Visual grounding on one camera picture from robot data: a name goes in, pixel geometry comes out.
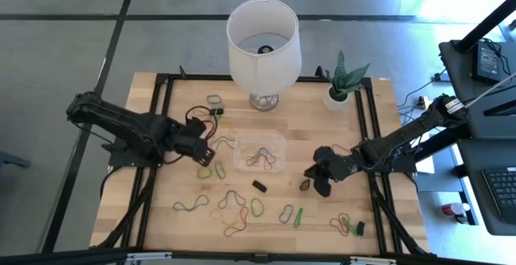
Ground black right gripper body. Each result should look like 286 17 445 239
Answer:
313 145 366 182

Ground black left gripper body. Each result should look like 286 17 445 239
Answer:
160 116 209 158

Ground blue long rubber band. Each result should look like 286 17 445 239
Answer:
217 188 248 211
173 193 211 213

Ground blue grey rubber band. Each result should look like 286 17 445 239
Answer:
278 204 295 225

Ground yellow long rubber band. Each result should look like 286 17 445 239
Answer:
209 208 243 228

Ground green wide rubber band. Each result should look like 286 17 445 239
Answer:
250 197 266 219

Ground clear plastic bin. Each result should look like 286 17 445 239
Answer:
232 132 288 174

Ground snake plant in white pot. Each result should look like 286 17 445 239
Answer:
323 50 372 112

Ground white paper sheet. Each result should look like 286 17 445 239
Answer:
417 155 436 176

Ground white shade silver table lamp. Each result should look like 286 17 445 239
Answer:
225 0 303 112

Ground red white bottle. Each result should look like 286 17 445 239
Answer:
439 201 472 225

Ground black desk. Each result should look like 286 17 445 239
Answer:
438 38 516 237

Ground black keyboard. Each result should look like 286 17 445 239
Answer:
481 167 516 225

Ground dark grey chair base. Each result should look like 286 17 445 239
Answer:
0 150 32 170

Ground black power adapter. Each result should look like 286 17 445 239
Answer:
471 40 506 85

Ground black diagonal pole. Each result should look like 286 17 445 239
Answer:
451 0 516 56

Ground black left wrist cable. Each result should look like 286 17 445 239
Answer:
185 105 219 126

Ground silver metal bracket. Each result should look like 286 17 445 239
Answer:
348 255 398 265
124 251 173 264

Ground black floor cable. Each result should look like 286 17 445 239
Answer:
397 68 452 126

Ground white cable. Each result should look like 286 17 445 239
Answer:
463 71 516 108

